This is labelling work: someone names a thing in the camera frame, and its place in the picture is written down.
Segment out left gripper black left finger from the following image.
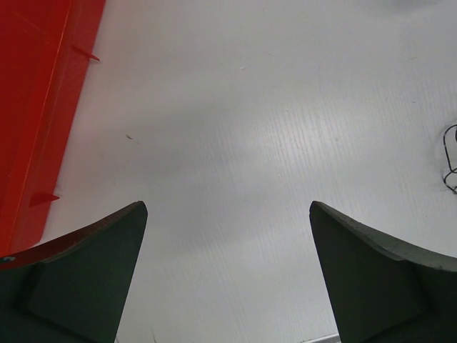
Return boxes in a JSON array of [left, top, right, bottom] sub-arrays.
[[1, 202, 148, 342]]

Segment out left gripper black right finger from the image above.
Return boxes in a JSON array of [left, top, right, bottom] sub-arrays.
[[309, 201, 456, 342]]

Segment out red yellow black wires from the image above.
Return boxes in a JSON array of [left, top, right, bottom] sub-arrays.
[[441, 124, 457, 195]]

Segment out red plastic tray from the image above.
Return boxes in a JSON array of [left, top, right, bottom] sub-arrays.
[[1, 1, 105, 255]]

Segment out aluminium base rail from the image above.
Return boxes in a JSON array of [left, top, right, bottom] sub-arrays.
[[299, 334, 341, 343]]

